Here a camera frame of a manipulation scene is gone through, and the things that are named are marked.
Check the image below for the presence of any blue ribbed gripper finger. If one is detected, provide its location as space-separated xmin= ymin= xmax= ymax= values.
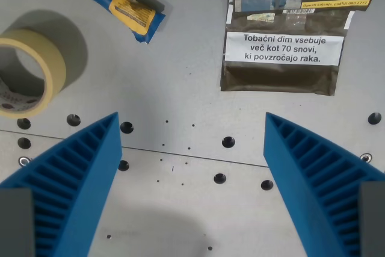
xmin=0 ymin=111 xmax=123 ymax=257
xmin=262 ymin=111 xmax=385 ymax=257

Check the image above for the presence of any blue and yellow snack bag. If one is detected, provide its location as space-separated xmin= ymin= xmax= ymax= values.
xmin=48 ymin=0 xmax=167 ymax=45

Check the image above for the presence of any beige masking tape roll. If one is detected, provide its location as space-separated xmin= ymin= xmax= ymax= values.
xmin=0 ymin=29 xmax=67 ymax=119

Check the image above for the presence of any dark brown tobacco pouch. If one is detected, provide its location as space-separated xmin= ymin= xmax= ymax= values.
xmin=220 ymin=0 xmax=376 ymax=96

